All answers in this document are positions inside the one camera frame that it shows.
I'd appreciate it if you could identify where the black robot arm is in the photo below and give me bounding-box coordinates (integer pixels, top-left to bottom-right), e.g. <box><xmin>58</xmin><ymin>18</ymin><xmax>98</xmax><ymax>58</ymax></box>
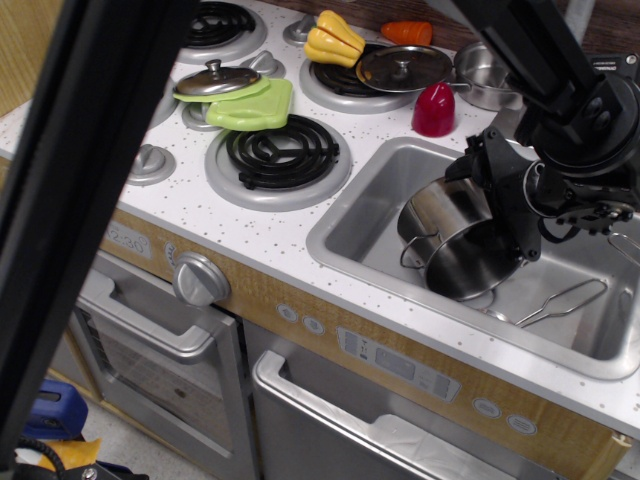
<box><xmin>435</xmin><ymin>1</ymin><xmax>639</xmax><ymax>261</ymax></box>

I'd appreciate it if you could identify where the yellow toy bell pepper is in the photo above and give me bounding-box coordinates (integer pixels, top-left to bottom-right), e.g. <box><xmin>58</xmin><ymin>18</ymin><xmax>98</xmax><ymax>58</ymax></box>
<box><xmin>304</xmin><ymin>10</ymin><xmax>366</xmax><ymax>68</ymax></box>

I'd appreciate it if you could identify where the grey toy sink basin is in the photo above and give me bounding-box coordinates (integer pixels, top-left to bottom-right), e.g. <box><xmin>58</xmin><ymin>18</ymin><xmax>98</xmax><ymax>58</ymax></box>
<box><xmin>307</xmin><ymin>137</ymin><xmax>639</xmax><ymax>380</ymax></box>

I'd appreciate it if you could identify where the black burner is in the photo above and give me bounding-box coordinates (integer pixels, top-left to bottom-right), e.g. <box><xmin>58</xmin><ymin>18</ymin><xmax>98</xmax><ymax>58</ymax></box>
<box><xmin>299</xmin><ymin>60</ymin><xmax>417</xmax><ymax>115</ymax></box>
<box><xmin>204</xmin><ymin>114</ymin><xmax>352</xmax><ymax>212</ymax></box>
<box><xmin>148</xmin><ymin>80</ymin><xmax>178</xmax><ymax>129</ymax></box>
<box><xmin>177</xmin><ymin>1</ymin><xmax>267</xmax><ymax>65</ymax></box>

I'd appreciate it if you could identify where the flat steel pan lid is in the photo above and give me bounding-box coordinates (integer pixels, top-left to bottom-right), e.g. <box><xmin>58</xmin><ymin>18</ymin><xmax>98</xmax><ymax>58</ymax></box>
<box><xmin>355</xmin><ymin>45</ymin><xmax>453</xmax><ymax>93</ymax></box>

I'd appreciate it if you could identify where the grey stove knob back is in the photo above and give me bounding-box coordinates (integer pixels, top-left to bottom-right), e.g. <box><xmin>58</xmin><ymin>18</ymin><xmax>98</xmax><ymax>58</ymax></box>
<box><xmin>282</xmin><ymin>14</ymin><xmax>316</xmax><ymax>47</ymax></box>

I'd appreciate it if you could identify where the black foreground post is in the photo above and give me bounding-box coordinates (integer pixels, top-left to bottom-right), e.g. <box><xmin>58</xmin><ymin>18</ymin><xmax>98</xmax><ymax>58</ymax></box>
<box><xmin>1</xmin><ymin>1</ymin><xmax>196</xmax><ymax>467</ymax></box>

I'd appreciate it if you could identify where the back left black burner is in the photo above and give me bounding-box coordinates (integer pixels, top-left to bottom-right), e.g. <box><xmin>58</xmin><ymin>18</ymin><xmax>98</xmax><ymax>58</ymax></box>
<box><xmin>177</xmin><ymin>1</ymin><xmax>267</xmax><ymax>65</ymax></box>

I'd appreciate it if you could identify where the steel wire utensil handle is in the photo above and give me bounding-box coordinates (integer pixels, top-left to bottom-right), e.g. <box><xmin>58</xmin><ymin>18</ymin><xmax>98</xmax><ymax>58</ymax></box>
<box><xmin>487</xmin><ymin>278</ymin><xmax>609</xmax><ymax>330</ymax></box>

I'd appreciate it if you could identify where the red toy pepper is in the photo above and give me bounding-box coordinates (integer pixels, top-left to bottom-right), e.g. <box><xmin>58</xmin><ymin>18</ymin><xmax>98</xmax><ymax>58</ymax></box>
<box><xmin>411</xmin><ymin>82</ymin><xmax>455</xmax><ymax>138</ymax></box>

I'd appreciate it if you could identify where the black coiled cable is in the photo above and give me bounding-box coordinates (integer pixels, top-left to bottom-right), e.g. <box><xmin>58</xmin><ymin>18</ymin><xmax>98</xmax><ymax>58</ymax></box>
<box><xmin>17</xmin><ymin>434</ymin><xmax>66</xmax><ymax>480</ymax></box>

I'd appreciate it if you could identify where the grey toy faucet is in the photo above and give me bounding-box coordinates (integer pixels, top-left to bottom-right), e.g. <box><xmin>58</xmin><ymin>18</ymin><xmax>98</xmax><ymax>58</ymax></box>
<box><xmin>565</xmin><ymin>0</ymin><xmax>596</xmax><ymax>44</ymax></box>

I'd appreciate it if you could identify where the back right black burner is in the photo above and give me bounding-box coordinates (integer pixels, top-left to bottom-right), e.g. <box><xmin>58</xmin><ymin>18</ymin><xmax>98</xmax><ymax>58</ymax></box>
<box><xmin>299</xmin><ymin>60</ymin><xmax>417</xmax><ymax>115</ymax></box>

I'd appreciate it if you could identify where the front right black burner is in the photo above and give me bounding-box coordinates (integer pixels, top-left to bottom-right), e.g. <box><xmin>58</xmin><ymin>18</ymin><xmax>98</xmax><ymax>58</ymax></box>
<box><xmin>204</xmin><ymin>114</ymin><xmax>352</xmax><ymax>212</ymax></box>

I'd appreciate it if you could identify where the toy oven door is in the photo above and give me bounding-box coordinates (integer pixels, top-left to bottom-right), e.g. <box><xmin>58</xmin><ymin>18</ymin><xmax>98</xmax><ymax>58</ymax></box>
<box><xmin>70</xmin><ymin>252</ymin><xmax>260</xmax><ymax>479</ymax></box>

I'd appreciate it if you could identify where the grey stove knob front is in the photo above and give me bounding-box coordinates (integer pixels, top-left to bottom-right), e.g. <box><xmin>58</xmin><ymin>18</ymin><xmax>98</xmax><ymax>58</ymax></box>
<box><xmin>127</xmin><ymin>144</ymin><xmax>176</xmax><ymax>186</ymax></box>

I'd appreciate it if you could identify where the domed steel pot lid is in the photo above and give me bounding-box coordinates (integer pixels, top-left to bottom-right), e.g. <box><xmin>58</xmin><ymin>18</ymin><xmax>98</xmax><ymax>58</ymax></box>
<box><xmin>175</xmin><ymin>59</ymin><xmax>261</xmax><ymax>96</ymax></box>

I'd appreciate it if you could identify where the front left black burner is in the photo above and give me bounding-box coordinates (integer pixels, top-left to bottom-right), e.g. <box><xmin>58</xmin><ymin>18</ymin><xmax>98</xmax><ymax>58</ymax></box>
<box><xmin>148</xmin><ymin>80</ymin><xmax>178</xmax><ymax>129</ymax></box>

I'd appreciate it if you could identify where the steel saucepan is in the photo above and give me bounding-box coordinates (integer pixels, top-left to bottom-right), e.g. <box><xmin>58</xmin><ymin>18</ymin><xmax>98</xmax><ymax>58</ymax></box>
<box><xmin>446</xmin><ymin>42</ymin><xmax>523</xmax><ymax>112</ymax></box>

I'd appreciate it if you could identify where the grey stove knob upper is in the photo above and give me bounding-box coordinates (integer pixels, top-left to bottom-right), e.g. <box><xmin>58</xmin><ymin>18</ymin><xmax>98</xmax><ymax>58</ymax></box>
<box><xmin>240</xmin><ymin>50</ymin><xmax>286</xmax><ymax>79</ymax></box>

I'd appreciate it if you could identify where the grey stove knob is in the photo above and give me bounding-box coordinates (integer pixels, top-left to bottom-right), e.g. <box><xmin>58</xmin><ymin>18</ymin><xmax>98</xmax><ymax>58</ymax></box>
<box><xmin>282</xmin><ymin>14</ymin><xmax>316</xmax><ymax>47</ymax></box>
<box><xmin>240</xmin><ymin>50</ymin><xmax>286</xmax><ymax>79</ymax></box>
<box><xmin>127</xmin><ymin>144</ymin><xmax>176</xmax><ymax>186</ymax></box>
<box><xmin>182</xmin><ymin>102</ymin><xmax>220</xmax><ymax>132</ymax></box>

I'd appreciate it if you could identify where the blue clamp tool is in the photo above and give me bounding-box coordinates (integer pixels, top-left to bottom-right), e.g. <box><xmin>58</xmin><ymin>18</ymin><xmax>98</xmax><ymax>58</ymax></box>
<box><xmin>23</xmin><ymin>379</ymin><xmax>89</xmax><ymax>440</ymax></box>

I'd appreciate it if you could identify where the orange toy carrot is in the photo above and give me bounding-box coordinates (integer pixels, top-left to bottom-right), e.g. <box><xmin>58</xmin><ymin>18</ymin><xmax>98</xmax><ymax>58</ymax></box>
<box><xmin>380</xmin><ymin>21</ymin><xmax>433</xmax><ymax>46</ymax></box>

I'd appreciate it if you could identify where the grey oven dial knob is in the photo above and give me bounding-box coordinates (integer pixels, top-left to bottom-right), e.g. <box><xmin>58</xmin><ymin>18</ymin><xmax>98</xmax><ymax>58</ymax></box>
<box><xmin>172</xmin><ymin>252</ymin><xmax>231</xmax><ymax>307</ymax></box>

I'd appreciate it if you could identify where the steel pot with handles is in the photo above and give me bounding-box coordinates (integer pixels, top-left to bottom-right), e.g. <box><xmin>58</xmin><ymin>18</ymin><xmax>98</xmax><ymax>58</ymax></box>
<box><xmin>397</xmin><ymin>178</ymin><xmax>522</xmax><ymax>301</ymax></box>

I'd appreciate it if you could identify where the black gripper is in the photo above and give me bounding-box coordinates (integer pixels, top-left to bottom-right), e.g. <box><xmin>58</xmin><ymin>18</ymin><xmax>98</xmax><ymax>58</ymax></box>
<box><xmin>444</xmin><ymin>127</ymin><xmax>542</xmax><ymax>262</ymax></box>

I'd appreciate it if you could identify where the yellow cloth on floor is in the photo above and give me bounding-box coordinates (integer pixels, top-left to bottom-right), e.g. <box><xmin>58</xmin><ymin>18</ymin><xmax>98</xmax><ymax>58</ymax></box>
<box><xmin>45</xmin><ymin>438</ymin><xmax>102</xmax><ymax>469</ymax></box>

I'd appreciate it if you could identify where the grey stove knob middle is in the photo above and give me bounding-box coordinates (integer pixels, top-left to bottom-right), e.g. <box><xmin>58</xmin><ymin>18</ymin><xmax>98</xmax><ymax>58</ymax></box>
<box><xmin>182</xmin><ymin>102</ymin><xmax>220</xmax><ymax>132</ymax></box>

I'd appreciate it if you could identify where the toy dishwasher door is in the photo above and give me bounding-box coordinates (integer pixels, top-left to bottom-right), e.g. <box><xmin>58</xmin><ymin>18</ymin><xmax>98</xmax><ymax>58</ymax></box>
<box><xmin>252</xmin><ymin>350</ymin><xmax>556</xmax><ymax>479</ymax></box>

